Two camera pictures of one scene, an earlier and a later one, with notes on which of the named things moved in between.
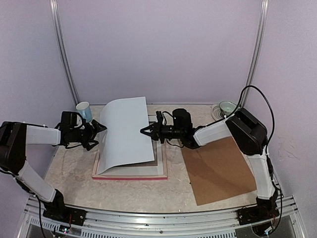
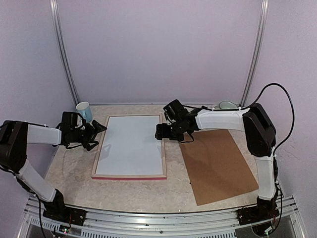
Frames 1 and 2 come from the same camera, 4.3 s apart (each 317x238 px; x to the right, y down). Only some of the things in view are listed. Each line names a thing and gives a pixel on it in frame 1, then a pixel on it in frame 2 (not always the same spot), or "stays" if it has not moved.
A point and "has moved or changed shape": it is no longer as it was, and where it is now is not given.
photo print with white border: x=123 y=142 has moved or changed shape
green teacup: x=227 y=107 stays
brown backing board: x=218 y=170 stays
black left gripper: x=92 y=133 stays
